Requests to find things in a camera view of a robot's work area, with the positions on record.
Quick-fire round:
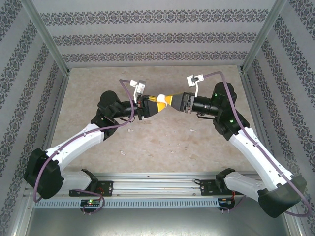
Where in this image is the aluminium frame post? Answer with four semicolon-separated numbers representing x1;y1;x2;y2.
241;0;295;74
20;0;71;76

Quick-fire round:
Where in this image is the aluminium table side rail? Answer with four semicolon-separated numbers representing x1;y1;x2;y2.
40;72;71;158
240;72;275;173

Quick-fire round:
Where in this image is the grey slotted cable duct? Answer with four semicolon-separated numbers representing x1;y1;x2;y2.
33;197;236;209

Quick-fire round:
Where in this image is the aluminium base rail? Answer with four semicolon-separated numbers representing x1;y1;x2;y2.
24;172;261;199

